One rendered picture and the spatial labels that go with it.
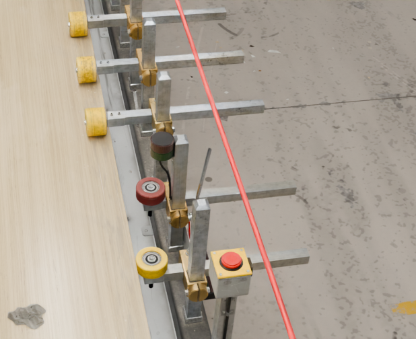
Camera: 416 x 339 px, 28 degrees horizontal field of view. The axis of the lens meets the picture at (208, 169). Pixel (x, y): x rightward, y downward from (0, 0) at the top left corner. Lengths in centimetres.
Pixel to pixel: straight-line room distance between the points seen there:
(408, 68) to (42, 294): 284
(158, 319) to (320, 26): 264
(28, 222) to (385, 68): 263
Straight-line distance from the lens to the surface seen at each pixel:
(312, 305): 323
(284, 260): 221
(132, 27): 277
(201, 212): 193
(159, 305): 238
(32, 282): 208
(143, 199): 227
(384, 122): 408
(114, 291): 205
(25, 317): 201
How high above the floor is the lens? 250
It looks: 43 degrees down
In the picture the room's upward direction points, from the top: 5 degrees clockwise
